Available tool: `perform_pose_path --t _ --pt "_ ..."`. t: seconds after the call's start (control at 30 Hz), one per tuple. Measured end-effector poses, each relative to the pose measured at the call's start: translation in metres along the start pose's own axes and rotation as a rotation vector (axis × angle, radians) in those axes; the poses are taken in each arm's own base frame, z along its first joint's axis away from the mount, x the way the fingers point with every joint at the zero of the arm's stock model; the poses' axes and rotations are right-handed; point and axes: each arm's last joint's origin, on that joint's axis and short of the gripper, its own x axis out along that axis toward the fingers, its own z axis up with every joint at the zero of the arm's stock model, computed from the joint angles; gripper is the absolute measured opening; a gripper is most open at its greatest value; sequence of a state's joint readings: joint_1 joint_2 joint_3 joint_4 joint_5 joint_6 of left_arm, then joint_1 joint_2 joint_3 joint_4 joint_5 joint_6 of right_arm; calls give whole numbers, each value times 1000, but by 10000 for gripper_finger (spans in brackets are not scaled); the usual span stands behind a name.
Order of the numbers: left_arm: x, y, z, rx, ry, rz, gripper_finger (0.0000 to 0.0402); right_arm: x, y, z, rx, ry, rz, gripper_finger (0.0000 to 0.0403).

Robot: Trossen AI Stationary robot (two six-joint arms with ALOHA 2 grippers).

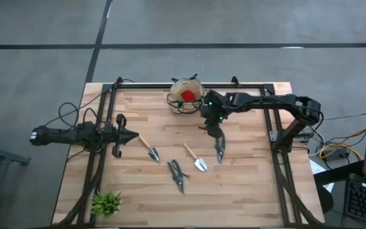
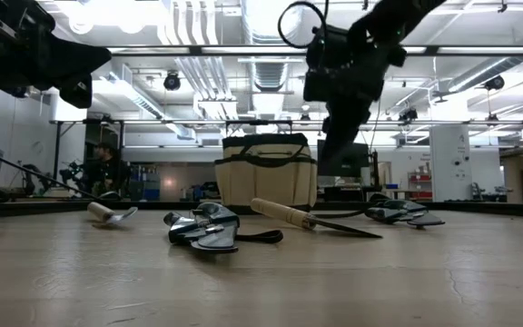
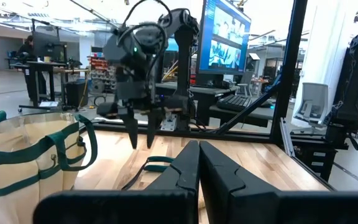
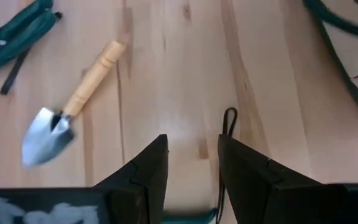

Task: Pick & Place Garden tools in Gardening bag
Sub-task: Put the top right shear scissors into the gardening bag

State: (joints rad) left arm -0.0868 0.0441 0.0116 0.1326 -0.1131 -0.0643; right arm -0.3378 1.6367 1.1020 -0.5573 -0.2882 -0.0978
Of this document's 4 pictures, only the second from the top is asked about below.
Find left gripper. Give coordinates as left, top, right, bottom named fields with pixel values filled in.
left=0, top=0, right=113, bottom=109

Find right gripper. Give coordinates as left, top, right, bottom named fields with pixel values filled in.
left=303, top=25, right=408, bottom=160

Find beige gardening tool bag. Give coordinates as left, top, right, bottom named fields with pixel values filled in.
left=214, top=133, right=318, bottom=214

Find grey pruning shears with strap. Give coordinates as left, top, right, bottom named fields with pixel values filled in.
left=311, top=193, right=446, bottom=229
left=163, top=201, right=284, bottom=254

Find black computer monitor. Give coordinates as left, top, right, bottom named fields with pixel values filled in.
left=317, top=139, right=371, bottom=178

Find black ceiling spotlight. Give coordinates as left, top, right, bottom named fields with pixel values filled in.
left=485, top=74, right=507, bottom=92
left=163, top=71, right=182, bottom=92
left=398, top=107, right=419, bottom=124

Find black horizontal crossbar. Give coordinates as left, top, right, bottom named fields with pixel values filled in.
left=50, top=118, right=523, bottom=127

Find person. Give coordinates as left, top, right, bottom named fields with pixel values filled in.
left=81, top=142, right=132, bottom=200

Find red shelf unit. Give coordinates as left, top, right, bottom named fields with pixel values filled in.
left=408, top=171, right=433, bottom=201

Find black slanted rod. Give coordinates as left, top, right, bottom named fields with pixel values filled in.
left=0, top=142, right=108, bottom=201

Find black overhead light beam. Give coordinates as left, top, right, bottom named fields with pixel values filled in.
left=106, top=44, right=523, bottom=58

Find white pillar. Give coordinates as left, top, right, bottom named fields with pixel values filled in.
left=429, top=124, right=474, bottom=203

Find blue storage bins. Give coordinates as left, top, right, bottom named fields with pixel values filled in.
left=129, top=163, right=161, bottom=202

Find silver ventilation duct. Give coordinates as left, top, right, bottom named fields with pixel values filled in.
left=250, top=61, right=290, bottom=94

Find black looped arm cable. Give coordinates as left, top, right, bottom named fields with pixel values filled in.
left=278, top=0, right=329, bottom=50

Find small wooden-handled trowel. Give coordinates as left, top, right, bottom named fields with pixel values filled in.
left=86, top=201, right=139, bottom=226

